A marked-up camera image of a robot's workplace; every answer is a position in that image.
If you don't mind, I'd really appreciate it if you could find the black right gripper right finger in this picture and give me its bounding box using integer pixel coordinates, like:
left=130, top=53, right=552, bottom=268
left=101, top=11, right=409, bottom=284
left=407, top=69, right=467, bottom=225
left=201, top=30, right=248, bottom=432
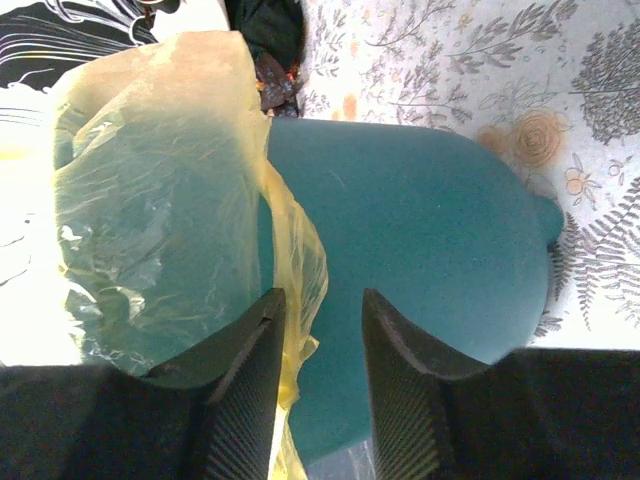
left=362, top=289, right=639, bottom=479

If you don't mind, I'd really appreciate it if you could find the yellow trash bag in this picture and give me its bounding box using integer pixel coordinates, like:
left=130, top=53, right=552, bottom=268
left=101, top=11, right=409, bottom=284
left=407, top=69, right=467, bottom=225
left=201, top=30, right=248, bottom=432
left=52, top=31, right=328, bottom=479

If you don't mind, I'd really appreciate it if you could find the brown patterned handbag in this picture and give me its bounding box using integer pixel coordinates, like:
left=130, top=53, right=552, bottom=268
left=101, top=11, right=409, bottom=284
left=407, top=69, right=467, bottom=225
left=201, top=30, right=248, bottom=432
left=255, top=52, right=301, bottom=118

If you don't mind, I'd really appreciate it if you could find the teal plastic trash bin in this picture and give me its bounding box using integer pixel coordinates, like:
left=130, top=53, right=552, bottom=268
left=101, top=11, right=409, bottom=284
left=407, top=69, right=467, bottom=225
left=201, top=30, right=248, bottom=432
left=268, top=118, right=563, bottom=465

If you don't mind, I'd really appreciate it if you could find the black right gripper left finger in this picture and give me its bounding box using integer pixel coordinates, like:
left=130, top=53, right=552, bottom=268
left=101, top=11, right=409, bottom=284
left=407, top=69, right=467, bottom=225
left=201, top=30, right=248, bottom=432
left=1, top=288, right=286, bottom=479

